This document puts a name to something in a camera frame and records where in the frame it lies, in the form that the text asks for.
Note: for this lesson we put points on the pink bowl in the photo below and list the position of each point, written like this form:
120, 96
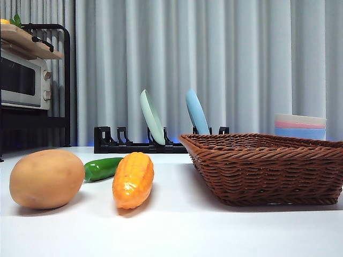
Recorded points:
294, 125

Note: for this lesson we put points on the black dish rack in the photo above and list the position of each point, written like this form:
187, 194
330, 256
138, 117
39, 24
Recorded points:
139, 147

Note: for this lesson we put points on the black metal shelf rack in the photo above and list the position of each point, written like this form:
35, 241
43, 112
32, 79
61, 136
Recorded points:
67, 80

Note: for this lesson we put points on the tan potato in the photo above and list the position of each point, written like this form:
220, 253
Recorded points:
47, 179

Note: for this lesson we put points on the orange fruit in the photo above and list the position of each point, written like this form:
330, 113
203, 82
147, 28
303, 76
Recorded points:
4, 22

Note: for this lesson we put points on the grey curtain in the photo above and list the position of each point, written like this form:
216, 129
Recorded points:
241, 53

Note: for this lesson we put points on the wooden cutting board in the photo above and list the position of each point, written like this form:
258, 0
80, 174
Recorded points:
24, 40

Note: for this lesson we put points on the beige bowl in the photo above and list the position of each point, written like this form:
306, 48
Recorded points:
300, 118

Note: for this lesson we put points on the green cucumber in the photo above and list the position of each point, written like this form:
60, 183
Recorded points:
100, 168

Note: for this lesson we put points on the green leaves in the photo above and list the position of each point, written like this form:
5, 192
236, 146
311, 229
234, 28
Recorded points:
16, 21

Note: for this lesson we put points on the silver toaster oven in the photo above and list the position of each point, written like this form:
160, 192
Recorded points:
18, 80

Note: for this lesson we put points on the pale green plate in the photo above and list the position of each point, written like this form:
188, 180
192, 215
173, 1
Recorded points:
152, 117

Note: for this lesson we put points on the orange corn cob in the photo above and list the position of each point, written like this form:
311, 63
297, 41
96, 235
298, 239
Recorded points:
132, 179

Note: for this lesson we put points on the light blue plate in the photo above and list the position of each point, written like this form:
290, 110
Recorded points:
197, 115

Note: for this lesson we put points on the brown wicker basket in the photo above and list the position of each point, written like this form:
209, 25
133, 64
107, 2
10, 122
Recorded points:
262, 171

